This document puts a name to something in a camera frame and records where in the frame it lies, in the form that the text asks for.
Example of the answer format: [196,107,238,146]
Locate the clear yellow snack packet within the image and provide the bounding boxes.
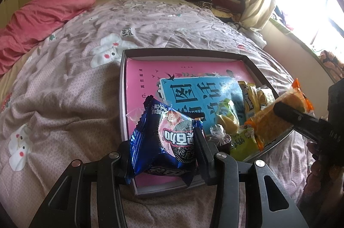
[255,87,275,107]

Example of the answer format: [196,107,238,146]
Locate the brown chocolate bar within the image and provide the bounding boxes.
[208,124,232,154]

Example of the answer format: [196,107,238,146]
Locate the dark shallow box tray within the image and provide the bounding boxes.
[120,48,296,196]

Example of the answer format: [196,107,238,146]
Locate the cream wardrobe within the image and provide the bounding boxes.
[0,0,20,29]

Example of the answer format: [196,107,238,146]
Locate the orange patterned cloth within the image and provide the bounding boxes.
[318,49,344,83]

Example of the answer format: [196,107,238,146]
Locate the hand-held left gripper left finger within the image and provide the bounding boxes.
[29,140,135,228]

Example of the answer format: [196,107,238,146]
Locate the person's right hand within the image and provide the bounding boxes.
[306,142,332,185]

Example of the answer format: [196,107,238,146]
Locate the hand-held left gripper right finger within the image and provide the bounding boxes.
[194,127,308,228]

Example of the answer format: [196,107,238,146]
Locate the clothes on window sill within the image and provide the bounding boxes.
[271,6,296,32]

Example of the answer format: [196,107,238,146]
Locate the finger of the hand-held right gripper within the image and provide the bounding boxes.
[273,102,327,141]

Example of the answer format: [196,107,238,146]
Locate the long yellow snack packet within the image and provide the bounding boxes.
[238,81,260,117]

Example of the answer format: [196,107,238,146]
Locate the pink quilt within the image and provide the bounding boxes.
[0,0,97,75]

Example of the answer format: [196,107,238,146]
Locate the pink and blue book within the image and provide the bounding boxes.
[126,57,277,188]

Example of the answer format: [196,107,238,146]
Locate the light green cake packet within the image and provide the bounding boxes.
[215,99,256,162]

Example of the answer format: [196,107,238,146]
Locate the orange snack packet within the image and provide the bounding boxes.
[244,79,313,152]

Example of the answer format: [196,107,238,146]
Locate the beige bed sheet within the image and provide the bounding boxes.
[0,52,35,99]

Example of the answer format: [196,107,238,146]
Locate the blue cookie packet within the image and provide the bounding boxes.
[129,95,203,185]

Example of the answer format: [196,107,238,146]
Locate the green patterned sill cover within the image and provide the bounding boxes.
[270,14,323,56]

